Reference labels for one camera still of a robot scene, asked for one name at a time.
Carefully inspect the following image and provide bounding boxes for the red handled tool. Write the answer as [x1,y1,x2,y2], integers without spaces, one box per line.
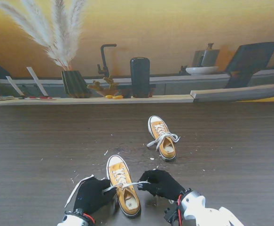
[28,95,53,100]

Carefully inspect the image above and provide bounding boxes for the pale pampas grass plumes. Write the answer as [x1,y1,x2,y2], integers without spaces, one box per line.
[0,0,87,71]

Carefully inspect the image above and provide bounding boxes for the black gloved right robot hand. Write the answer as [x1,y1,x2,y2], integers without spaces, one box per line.
[137,169,186,202]

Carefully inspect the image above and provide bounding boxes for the red black right wrist cable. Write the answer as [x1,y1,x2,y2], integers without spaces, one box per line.
[176,194,184,226]

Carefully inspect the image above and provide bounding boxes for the dark tilted panel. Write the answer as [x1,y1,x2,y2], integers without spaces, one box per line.
[224,41,274,89]

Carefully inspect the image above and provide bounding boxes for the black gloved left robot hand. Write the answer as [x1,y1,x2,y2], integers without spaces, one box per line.
[73,177,117,216]

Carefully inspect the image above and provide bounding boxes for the grey metal pitcher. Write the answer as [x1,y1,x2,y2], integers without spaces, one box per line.
[192,43,221,68]

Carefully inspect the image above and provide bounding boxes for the tall black cylindrical container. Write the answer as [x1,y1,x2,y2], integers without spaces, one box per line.
[130,56,151,98]

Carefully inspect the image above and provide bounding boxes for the dark ribbed vase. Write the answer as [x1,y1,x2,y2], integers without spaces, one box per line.
[61,70,92,99]

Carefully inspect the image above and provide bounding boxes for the red left wrist cable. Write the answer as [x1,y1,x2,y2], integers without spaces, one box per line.
[83,212,96,225]

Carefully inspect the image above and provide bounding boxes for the short white slanted strip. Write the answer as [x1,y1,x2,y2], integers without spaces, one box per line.
[5,76,24,97]

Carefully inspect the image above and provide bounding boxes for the white shallow bowl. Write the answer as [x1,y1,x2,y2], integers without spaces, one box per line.
[185,66,219,76]

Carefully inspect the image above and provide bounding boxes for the long white slanted strip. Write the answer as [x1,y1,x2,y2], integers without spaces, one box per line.
[26,67,48,97]

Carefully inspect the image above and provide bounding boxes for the grey wooden plank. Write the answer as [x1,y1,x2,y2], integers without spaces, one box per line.
[190,82,274,103]

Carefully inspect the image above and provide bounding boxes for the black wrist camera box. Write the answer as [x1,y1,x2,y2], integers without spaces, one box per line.
[164,207,179,223]

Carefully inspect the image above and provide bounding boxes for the black kitchen faucet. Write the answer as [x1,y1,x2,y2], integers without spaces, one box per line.
[97,43,117,78]

